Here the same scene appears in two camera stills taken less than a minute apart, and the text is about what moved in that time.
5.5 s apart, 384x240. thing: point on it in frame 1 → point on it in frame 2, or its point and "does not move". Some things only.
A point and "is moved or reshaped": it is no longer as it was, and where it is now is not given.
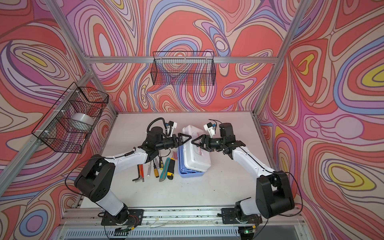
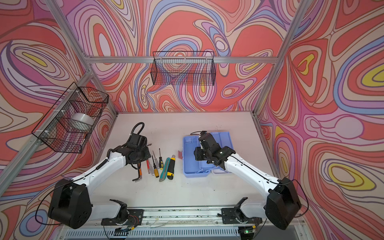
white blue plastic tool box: (193, 160) is moved or reshaped
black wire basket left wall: (67, 126) does not move
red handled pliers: (142, 172) → (148, 166)
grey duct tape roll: (83, 117) does not move
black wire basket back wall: (186, 68) does not move
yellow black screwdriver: (155, 170) does not move
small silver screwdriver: (149, 170) → (156, 161)
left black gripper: (186, 140) → (148, 154)
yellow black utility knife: (170, 171) does not move
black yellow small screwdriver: (161, 163) does not move
